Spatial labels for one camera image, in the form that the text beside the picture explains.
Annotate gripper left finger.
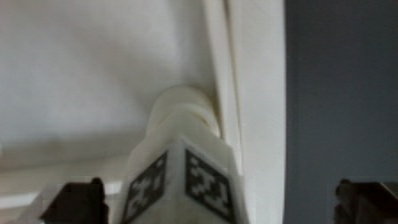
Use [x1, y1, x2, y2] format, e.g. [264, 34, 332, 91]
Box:
[15, 177, 110, 224]

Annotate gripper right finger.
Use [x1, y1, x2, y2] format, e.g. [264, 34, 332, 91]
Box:
[334, 179, 398, 224]

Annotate white table leg with tag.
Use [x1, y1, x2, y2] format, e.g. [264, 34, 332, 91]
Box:
[111, 86, 248, 224]

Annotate white square tabletop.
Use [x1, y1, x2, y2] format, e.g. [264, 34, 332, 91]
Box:
[0, 0, 286, 224]

